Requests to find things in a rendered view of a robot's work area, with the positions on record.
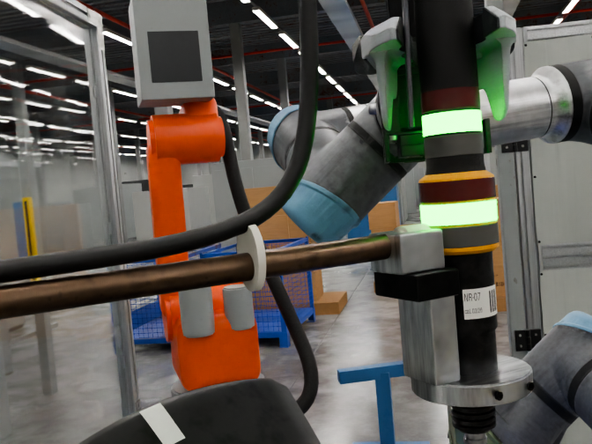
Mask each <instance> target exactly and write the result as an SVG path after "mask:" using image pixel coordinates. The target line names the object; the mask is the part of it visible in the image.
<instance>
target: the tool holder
mask: <svg viewBox="0 0 592 444"><path fill-rule="evenodd" d="M378 234H386V235H387V236H388V238H389V240H390V243H391V255H390V257H389V258H388V259H386V260H380V261H374V262H371V270H372V271H373V272H374V284H375V293H376V295H378V296H382V297H388V298H393V299H398V306H399V317H400V328H401V339H402V350H403V372H404V375H405V376H407V377H410V378H411V389H412V391H413V393H414V394H415V395H417V396H418V397H420V398H421V399H424V400H426V401H428V402H431V403H437V404H442V405H448V406H457V407H485V406H494V405H501V404H505V403H512V402H515V401H518V400H521V399H523V398H524V397H526V396H527V395H529V394H530V393H531V392H532V390H533V389H534V388H535V384H534V382H533V372H532V368H531V366H530V365H529V364H528V363H526V362H524V361H523V360H520V359H516V358H513V357H508V356H504V355H498V354H497V357H498V370H497V371H495V372H493V373H490V374H484V375H476V376H461V375H460V363H459V351H458V340H457V328H456V316H455V295H458V294H460V282H459V270H458V269H457V268H449V267H445V258H444V247H443V235H442V230H440V229H427V230H420V231H414V232H402V233H397V232H393V231H387V232H380V233H370V234H369V236H372V235H378Z"/></svg>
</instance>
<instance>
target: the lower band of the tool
mask: <svg viewBox="0 0 592 444"><path fill-rule="evenodd" d="M487 177H494V174H492V173H490V172H488V171H487V170H482V171H472V172H462V173H452V174H432V175H425V176H424V177H423V178H422V179H421V180H419V181H418V183H424V182H437V181H458V180H468V179H477V178H487ZM495 199H496V197H493V198H486V199H478V200H469V201H458V202H445V203H420V205H441V204H465V203H475V202H483V201H491V200H495ZM496 222H498V220H494V221H489V222H483V223H475V224H465V225H452V226H429V227H430V228H446V227H462V226H480V225H487V224H492V223H496ZM498 246H499V243H495V244H492V245H486V246H480V247H471V248H444V255H470V254H479V253H485V252H490V251H493V250H495V249H496V248H497V247H498Z"/></svg>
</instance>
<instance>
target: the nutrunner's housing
mask: <svg viewBox="0 0 592 444"><path fill-rule="evenodd" d="M444 258H445V267H449V268H457V269H458V270H459V282H460V294H458V295H455V316H456V328H457V340H458V351H459V363H460V375H461V376H476V375H484V374H490V373H493V372H495V371H497V370H498V357H497V345H496V333H495V330H496V329H497V327H498V320H497V300H496V288H495V284H494V271H493V259H492V251H490V252H485V253H479V254H470V255H444ZM495 412H496V410H495V405H494V406H485V407H457V406H451V413H452V425H453V427H454V428H456V429H458V430H459V431H460V432H462V433H468V434H481V433H488V432H489V431H491V430H492V429H493V428H494V427H495V426H496V425H497V423H496V414H495Z"/></svg>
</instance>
